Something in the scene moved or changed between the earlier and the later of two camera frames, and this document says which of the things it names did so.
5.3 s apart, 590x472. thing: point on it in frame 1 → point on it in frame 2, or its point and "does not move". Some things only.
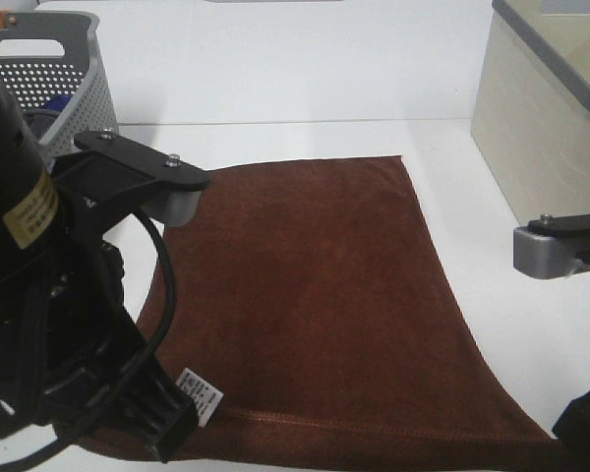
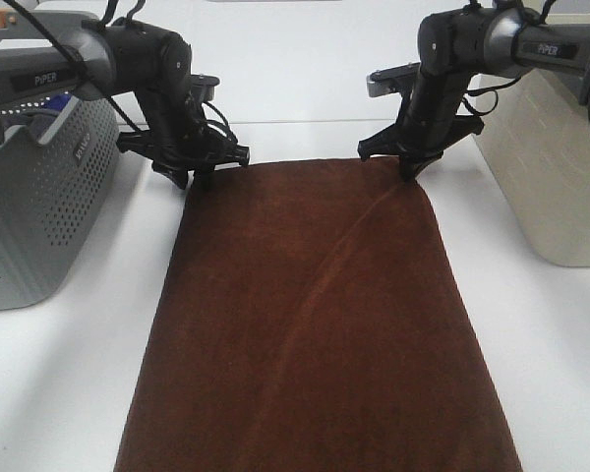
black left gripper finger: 156,409 → 178,175
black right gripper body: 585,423 → 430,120
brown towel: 320,302 does not move
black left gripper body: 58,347 → 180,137
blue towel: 57,101 does not move
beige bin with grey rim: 541,113 does not move
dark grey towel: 40,120 does not move
